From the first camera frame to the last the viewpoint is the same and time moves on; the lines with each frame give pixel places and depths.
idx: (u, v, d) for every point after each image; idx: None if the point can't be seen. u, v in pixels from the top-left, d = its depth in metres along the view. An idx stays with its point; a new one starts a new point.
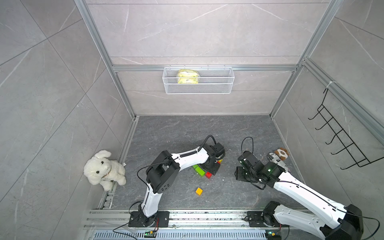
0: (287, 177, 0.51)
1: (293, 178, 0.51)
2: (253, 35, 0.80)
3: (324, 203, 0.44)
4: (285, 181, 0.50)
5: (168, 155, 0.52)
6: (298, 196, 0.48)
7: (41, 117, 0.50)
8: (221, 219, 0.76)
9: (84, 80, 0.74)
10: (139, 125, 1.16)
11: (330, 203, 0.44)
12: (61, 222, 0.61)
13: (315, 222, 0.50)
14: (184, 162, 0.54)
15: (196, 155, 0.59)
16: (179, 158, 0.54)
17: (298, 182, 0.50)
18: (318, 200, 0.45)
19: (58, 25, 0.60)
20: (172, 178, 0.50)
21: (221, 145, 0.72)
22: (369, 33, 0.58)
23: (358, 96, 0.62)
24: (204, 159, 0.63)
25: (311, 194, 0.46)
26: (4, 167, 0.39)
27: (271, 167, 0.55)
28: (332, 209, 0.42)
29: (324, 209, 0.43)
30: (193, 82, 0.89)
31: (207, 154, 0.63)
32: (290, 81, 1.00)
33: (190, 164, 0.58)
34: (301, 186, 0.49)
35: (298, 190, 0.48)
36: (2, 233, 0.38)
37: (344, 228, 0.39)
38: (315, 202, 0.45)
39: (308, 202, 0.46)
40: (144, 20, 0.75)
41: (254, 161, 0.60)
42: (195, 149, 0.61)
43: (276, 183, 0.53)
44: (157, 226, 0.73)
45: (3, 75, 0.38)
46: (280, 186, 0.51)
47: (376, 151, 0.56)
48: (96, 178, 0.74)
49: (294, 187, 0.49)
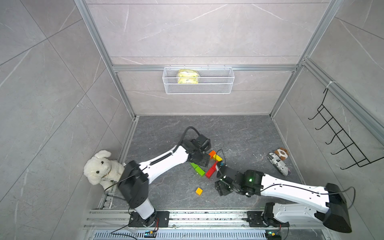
0: (269, 180, 0.51)
1: (274, 178, 0.51)
2: (253, 35, 0.80)
3: (308, 192, 0.45)
4: (269, 187, 0.50)
5: (136, 166, 0.46)
6: (285, 194, 0.48)
7: (41, 118, 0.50)
8: (221, 219, 0.76)
9: (84, 80, 0.74)
10: (139, 125, 1.16)
11: (312, 190, 0.45)
12: (61, 221, 0.61)
13: (308, 210, 0.52)
14: (155, 170, 0.47)
15: (172, 158, 0.52)
16: (149, 167, 0.47)
17: (280, 182, 0.50)
18: (303, 192, 0.45)
19: (58, 25, 0.60)
20: (143, 190, 0.44)
21: (204, 138, 0.64)
22: (369, 33, 0.58)
23: (358, 96, 0.62)
24: (184, 159, 0.57)
25: (294, 188, 0.47)
26: (4, 167, 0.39)
27: (251, 177, 0.54)
28: (317, 196, 0.44)
29: (311, 199, 0.44)
30: (193, 82, 0.89)
31: (186, 152, 0.56)
32: (289, 81, 1.01)
33: (166, 169, 0.52)
34: (283, 184, 0.49)
35: (282, 189, 0.48)
36: (2, 233, 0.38)
37: (334, 212, 0.40)
38: (301, 195, 0.45)
39: (297, 197, 0.46)
40: (144, 20, 0.75)
41: (234, 175, 0.57)
42: (169, 152, 0.54)
43: (262, 191, 0.51)
44: (157, 226, 0.73)
45: (3, 75, 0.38)
46: (267, 191, 0.50)
47: (376, 151, 0.56)
48: (96, 178, 0.74)
49: (278, 188, 0.49)
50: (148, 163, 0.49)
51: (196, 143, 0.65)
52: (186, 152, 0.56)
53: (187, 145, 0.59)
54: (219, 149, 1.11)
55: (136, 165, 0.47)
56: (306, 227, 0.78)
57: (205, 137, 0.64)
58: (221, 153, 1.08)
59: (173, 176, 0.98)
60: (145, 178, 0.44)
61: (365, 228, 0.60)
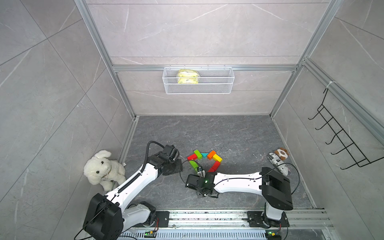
0: (220, 177, 0.57)
1: (223, 175, 0.57)
2: (253, 36, 0.81)
3: (247, 181, 0.50)
4: (218, 182, 0.56)
5: (103, 198, 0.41)
6: (231, 187, 0.53)
7: (41, 118, 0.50)
8: (221, 219, 0.76)
9: (84, 80, 0.74)
10: (139, 125, 1.16)
11: (250, 178, 0.50)
12: (61, 221, 0.61)
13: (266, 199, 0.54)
14: (126, 196, 0.45)
15: (141, 178, 0.51)
16: (118, 195, 0.44)
17: (227, 177, 0.55)
18: (243, 181, 0.51)
19: (58, 25, 0.60)
20: (117, 222, 0.41)
21: (170, 147, 0.65)
22: (369, 33, 0.58)
23: (358, 95, 0.62)
24: (155, 174, 0.56)
25: (236, 179, 0.52)
26: (4, 167, 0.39)
27: (207, 178, 0.60)
28: (253, 182, 0.48)
29: (249, 185, 0.49)
30: (193, 82, 0.89)
31: (155, 168, 0.56)
32: (289, 81, 1.01)
33: (138, 190, 0.50)
34: (229, 178, 0.54)
35: (229, 182, 0.54)
36: (2, 233, 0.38)
37: (265, 192, 0.44)
38: (243, 183, 0.50)
39: (239, 187, 0.51)
40: (144, 20, 0.75)
41: (196, 181, 0.64)
42: (138, 172, 0.53)
43: (217, 189, 0.56)
44: (157, 227, 0.73)
45: (3, 74, 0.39)
46: (220, 188, 0.55)
47: (376, 151, 0.56)
48: (96, 178, 0.74)
49: (226, 183, 0.54)
50: (116, 191, 0.45)
51: (164, 156, 0.65)
52: (154, 168, 0.55)
53: (155, 162, 0.58)
54: (219, 150, 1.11)
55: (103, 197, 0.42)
56: (306, 227, 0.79)
57: (170, 148, 0.65)
58: (221, 153, 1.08)
59: (173, 176, 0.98)
60: (116, 208, 0.41)
61: (366, 228, 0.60)
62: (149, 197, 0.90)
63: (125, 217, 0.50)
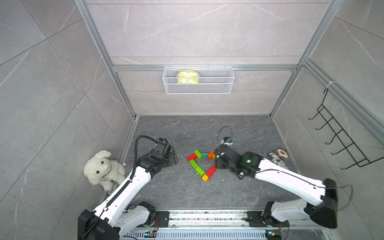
0: (268, 165, 0.49)
1: (273, 164, 0.50)
2: (253, 35, 0.80)
3: (305, 184, 0.44)
4: (267, 171, 0.48)
5: (92, 213, 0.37)
6: (279, 181, 0.47)
7: (41, 118, 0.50)
8: (221, 219, 0.76)
9: (84, 80, 0.74)
10: (139, 125, 1.16)
11: (310, 182, 0.44)
12: (61, 221, 0.61)
13: (300, 206, 0.52)
14: (116, 209, 0.42)
15: (132, 185, 0.48)
16: (106, 210, 0.42)
17: (278, 169, 0.48)
18: (300, 182, 0.44)
19: (58, 25, 0.60)
20: None
21: (162, 145, 0.59)
22: (369, 33, 0.58)
23: (358, 96, 0.62)
24: (148, 177, 0.52)
25: (292, 177, 0.46)
26: (4, 167, 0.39)
27: (250, 158, 0.52)
28: (313, 187, 0.43)
29: (306, 189, 0.43)
30: (193, 82, 0.89)
31: (146, 170, 0.52)
32: (289, 81, 1.01)
33: (130, 199, 0.47)
34: (281, 171, 0.47)
35: (279, 175, 0.47)
36: (2, 233, 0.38)
37: (327, 205, 0.39)
38: (298, 184, 0.44)
39: (293, 185, 0.45)
40: (144, 20, 0.75)
41: (232, 154, 0.55)
42: (127, 180, 0.49)
43: (256, 174, 0.50)
44: (157, 226, 0.73)
45: (3, 75, 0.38)
46: (261, 176, 0.50)
47: (376, 151, 0.56)
48: (96, 178, 0.74)
49: (275, 174, 0.47)
50: (105, 204, 0.43)
51: (157, 155, 0.60)
52: (145, 171, 0.52)
53: (146, 162, 0.54)
54: None
55: (92, 212, 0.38)
56: (306, 227, 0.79)
57: (163, 145, 0.59)
58: None
59: (173, 176, 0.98)
60: (106, 224, 0.39)
61: (366, 228, 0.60)
62: (148, 197, 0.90)
63: (122, 224, 0.49)
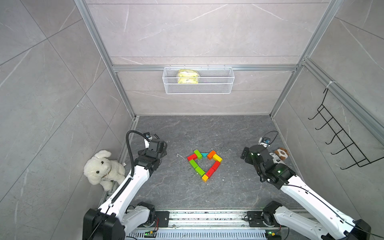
0: (298, 182, 0.50)
1: (304, 184, 0.49)
2: (253, 35, 0.80)
3: (331, 213, 0.43)
4: (293, 185, 0.49)
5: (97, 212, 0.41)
6: (306, 202, 0.47)
7: (41, 118, 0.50)
8: (221, 219, 0.76)
9: (84, 80, 0.74)
10: (139, 125, 1.16)
11: (338, 214, 0.42)
12: (61, 221, 0.61)
13: (317, 229, 0.50)
14: (121, 203, 0.44)
15: (134, 182, 0.50)
16: (112, 205, 0.43)
17: (308, 189, 0.48)
18: (326, 210, 0.43)
19: (58, 25, 0.60)
20: (117, 231, 0.41)
21: (155, 143, 0.61)
22: (369, 33, 0.58)
23: (358, 95, 0.62)
24: (147, 174, 0.55)
25: (320, 202, 0.45)
26: (4, 167, 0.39)
27: (281, 170, 0.53)
28: (340, 221, 0.41)
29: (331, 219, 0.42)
30: (193, 82, 0.89)
31: (145, 168, 0.54)
32: (290, 81, 1.01)
33: (132, 195, 0.49)
34: (310, 192, 0.47)
35: (307, 195, 0.47)
36: (2, 233, 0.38)
37: None
38: (323, 211, 0.43)
39: (317, 210, 0.45)
40: (144, 20, 0.75)
41: (267, 159, 0.56)
42: (128, 177, 0.51)
43: (283, 186, 0.52)
44: (157, 226, 0.73)
45: (3, 75, 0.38)
46: (287, 189, 0.51)
47: (376, 151, 0.56)
48: (96, 178, 0.74)
49: (302, 193, 0.47)
50: (110, 201, 0.44)
51: (151, 154, 0.62)
52: (144, 169, 0.54)
53: (143, 161, 0.57)
54: (219, 149, 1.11)
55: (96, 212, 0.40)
56: None
57: (156, 143, 0.61)
58: (221, 153, 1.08)
59: (173, 176, 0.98)
60: (113, 218, 0.40)
61: None
62: (148, 197, 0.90)
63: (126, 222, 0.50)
